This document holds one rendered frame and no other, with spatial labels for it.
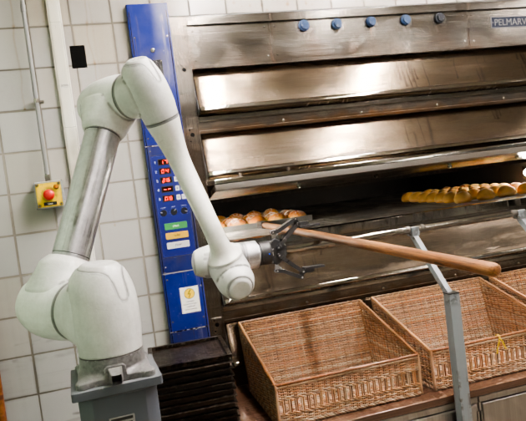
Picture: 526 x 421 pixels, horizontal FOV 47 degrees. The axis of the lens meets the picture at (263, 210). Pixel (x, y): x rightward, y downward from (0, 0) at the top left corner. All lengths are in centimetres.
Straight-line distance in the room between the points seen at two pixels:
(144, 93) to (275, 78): 99
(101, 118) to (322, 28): 124
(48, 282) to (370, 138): 158
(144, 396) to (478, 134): 201
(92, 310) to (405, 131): 175
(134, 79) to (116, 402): 83
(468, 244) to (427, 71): 81
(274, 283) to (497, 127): 128
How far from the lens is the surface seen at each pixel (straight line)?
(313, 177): 240
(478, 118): 298
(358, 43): 274
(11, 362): 251
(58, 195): 233
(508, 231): 305
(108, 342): 146
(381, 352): 254
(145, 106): 169
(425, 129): 281
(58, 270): 162
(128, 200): 241
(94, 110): 177
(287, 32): 263
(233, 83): 252
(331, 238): 203
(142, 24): 247
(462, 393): 228
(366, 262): 267
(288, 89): 256
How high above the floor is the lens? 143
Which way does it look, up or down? 3 degrees down
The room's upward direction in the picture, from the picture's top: 7 degrees counter-clockwise
